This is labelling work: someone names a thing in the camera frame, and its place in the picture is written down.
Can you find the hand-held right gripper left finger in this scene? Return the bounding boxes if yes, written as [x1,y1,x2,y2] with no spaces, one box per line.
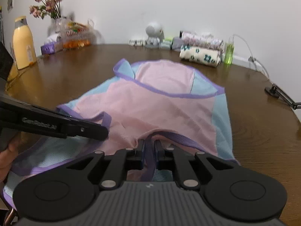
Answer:
[67,139,145,190]

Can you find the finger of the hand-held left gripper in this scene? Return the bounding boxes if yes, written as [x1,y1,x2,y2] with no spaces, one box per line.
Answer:
[58,114,109,141]

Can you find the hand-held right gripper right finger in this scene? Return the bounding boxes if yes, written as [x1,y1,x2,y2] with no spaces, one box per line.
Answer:
[154,139,236,191]

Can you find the pink and blue mesh vest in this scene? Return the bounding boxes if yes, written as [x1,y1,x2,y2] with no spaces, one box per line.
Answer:
[2,58,240,208]

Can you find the person's left hand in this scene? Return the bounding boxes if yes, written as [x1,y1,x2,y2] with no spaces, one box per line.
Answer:
[0,134,22,183]

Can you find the yellow lotion bottle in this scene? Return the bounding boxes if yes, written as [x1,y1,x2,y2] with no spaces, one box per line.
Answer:
[13,16,37,70]

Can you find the purple tissue box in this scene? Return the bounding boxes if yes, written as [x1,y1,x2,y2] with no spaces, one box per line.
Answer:
[40,34,64,55]

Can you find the clear plastic snack bag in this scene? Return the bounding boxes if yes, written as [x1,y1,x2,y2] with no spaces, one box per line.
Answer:
[60,19,96,50]

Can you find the clear glass vase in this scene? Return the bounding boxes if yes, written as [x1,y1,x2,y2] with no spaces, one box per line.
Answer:
[55,16,70,44]

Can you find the cream green-flower folded cloth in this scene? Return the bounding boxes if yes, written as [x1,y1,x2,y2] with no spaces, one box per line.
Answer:
[179,45,222,68]

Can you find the small green packet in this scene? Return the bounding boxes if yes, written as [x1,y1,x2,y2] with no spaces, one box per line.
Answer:
[159,38,174,50]

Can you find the white astronaut figurine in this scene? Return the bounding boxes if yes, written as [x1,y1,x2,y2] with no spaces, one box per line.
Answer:
[144,22,165,49]

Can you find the grey tin box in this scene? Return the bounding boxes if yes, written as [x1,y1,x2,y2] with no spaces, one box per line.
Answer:
[172,36,186,51]

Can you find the dried pink flowers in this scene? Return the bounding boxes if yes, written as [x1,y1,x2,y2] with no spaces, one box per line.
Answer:
[29,0,64,20]

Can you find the pink floral folded cloth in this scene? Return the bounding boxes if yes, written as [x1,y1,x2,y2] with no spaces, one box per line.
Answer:
[182,31,225,51]

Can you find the green spray bottle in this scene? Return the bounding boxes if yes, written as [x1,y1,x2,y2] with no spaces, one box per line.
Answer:
[224,35,236,65]

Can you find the long white power strip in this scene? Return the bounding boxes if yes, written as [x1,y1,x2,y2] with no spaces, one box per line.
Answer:
[233,54,257,70]

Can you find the white charging cable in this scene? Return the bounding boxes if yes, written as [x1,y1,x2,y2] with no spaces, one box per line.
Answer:
[232,34,270,79]

